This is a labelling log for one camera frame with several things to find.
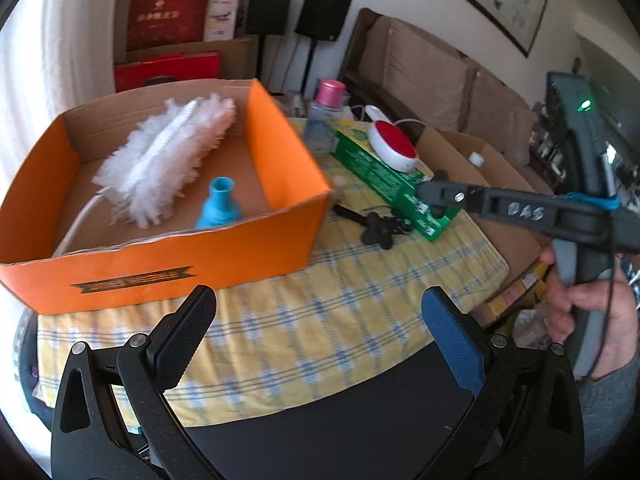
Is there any black lanyard strap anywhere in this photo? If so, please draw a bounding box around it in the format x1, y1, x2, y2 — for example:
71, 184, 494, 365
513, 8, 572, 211
331, 202, 414, 235

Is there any black star knob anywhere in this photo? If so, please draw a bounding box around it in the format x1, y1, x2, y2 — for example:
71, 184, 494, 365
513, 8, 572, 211
360, 212, 401, 250

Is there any grey sleeve forearm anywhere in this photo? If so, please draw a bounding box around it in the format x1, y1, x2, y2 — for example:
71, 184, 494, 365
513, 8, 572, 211
577, 354, 639, 469

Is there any person's right hand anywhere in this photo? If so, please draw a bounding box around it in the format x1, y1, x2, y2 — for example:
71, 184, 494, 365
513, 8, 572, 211
547, 268, 639, 386

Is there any brown cardboard box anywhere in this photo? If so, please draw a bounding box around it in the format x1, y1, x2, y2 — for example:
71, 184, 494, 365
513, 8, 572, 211
416, 127, 549, 292

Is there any green long carton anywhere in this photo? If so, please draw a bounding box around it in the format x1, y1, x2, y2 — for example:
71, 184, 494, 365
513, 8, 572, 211
332, 127, 459, 243

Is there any red white lint brush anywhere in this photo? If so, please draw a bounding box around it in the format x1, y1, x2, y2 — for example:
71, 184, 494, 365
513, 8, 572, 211
364, 105, 419, 174

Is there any brown cushioned sofa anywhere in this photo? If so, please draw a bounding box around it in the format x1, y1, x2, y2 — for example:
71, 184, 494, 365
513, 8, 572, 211
338, 8, 552, 194

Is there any yellow checked tablecloth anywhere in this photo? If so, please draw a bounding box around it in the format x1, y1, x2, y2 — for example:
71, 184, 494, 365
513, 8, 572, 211
34, 118, 510, 430

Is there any clear bottle pink cap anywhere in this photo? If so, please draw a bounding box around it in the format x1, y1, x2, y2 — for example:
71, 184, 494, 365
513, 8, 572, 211
303, 79, 346, 158

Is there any orange cardboard box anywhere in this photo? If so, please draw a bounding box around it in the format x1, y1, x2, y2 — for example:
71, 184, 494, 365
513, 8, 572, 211
1, 79, 331, 315

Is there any right black speaker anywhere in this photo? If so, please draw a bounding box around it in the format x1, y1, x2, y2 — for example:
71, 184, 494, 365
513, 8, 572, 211
294, 0, 352, 94

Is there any black speaker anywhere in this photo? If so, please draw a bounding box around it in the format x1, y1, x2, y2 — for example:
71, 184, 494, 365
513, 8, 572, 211
245, 0, 291, 79
294, 0, 352, 94

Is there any blue collapsible funnel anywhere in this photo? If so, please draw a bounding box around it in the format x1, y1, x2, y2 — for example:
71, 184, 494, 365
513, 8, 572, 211
195, 177, 242, 229

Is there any large brown carton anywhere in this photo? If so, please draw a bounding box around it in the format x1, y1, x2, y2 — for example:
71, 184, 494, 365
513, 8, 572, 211
126, 36, 257, 79

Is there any left black speaker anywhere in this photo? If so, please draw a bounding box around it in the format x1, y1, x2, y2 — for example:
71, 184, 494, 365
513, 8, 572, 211
245, 0, 291, 79

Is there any white fluffy duster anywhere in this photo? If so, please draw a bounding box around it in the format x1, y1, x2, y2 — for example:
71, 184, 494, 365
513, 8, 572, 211
53, 93, 236, 257

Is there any red collection gift box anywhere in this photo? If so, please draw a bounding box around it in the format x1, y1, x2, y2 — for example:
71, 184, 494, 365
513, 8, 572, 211
114, 51, 221, 92

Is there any pink white tissue pack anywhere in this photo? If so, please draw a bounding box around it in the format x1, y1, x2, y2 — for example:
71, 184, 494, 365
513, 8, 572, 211
203, 0, 240, 42

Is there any red gift bag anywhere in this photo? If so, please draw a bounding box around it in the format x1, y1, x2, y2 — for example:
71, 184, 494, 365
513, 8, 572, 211
127, 0, 208, 51

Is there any white curtain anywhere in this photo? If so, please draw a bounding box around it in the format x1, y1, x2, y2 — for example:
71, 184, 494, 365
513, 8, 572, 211
1, 0, 116, 178

